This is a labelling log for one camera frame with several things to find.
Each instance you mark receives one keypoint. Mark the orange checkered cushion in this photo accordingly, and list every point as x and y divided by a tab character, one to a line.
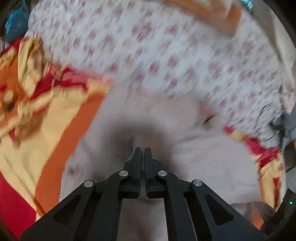
218	14

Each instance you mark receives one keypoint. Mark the floral white bed sheet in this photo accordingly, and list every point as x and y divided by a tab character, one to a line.
158	49

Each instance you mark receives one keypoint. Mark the beige curtain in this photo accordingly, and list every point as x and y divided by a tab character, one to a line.
282	35

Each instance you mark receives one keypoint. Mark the beige grey jacket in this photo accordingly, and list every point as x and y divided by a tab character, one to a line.
189	153

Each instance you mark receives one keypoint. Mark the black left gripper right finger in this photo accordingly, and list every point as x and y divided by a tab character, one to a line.
193	210

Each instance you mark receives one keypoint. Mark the blue plastic bag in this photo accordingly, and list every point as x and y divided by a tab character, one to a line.
17	23

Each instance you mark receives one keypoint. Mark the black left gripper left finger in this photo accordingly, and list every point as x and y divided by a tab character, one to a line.
92	210

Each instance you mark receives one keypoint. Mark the orange red yellow blanket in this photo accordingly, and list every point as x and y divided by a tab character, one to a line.
45	110

